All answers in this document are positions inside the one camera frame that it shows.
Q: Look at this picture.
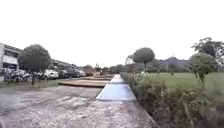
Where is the small leafy young tree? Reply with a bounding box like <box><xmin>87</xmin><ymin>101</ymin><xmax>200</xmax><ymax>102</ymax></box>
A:
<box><xmin>188</xmin><ymin>52</ymin><xmax>218</xmax><ymax>88</ymax></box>

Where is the distant hill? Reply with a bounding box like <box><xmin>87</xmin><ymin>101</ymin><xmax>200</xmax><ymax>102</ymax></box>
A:
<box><xmin>146</xmin><ymin>55</ymin><xmax>201</xmax><ymax>71</ymax></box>

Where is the row of parked cars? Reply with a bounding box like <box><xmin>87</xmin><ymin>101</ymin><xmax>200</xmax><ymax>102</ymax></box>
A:
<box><xmin>43</xmin><ymin>68</ymin><xmax>87</xmax><ymax>80</ymax></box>

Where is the grey mottled concrete pavement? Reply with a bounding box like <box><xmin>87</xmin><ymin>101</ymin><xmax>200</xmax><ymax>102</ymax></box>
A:
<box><xmin>0</xmin><ymin>84</ymin><xmax>159</xmax><ymax>128</ymax></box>

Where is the raised concrete kerb island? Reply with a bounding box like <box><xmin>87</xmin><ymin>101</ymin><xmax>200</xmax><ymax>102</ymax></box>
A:
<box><xmin>58</xmin><ymin>77</ymin><xmax>113</xmax><ymax>89</ymax></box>

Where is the green grass field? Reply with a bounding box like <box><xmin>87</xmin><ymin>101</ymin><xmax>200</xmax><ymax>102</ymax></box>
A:
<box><xmin>146</xmin><ymin>71</ymin><xmax>224</xmax><ymax>91</ymax></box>

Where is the low pale building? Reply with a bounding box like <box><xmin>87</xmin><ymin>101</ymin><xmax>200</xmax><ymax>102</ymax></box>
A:
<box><xmin>0</xmin><ymin>42</ymin><xmax>79</xmax><ymax>83</ymax></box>

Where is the row of parked motorcycles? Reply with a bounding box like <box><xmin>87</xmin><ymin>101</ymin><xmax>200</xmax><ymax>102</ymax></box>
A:
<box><xmin>1</xmin><ymin>69</ymin><xmax>46</xmax><ymax>84</ymax></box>

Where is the green hedge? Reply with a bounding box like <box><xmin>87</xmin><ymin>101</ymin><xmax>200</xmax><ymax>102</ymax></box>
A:
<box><xmin>119</xmin><ymin>71</ymin><xmax>224</xmax><ymax>128</ymax></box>

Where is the round tree on thin trunk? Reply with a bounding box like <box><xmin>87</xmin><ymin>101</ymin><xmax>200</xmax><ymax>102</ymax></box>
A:
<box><xmin>131</xmin><ymin>46</ymin><xmax>156</xmax><ymax>74</ymax></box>

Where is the row of distant bushes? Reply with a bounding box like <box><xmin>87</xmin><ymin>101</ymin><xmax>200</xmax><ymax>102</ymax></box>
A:
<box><xmin>82</xmin><ymin>63</ymin><xmax>134</xmax><ymax>76</ymax></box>

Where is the tall sparse tree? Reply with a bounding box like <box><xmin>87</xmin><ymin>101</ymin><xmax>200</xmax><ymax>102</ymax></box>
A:
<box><xmin>191</xmin><ymin>36</ymin><xmax>224</xmax><ymax>73</ymax></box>

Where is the grass strip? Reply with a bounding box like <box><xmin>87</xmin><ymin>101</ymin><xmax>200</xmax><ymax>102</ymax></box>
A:
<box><xmin>0</xmin><ymin>79</ymin><xmax>61</xmax><ymax>90</ymax></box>

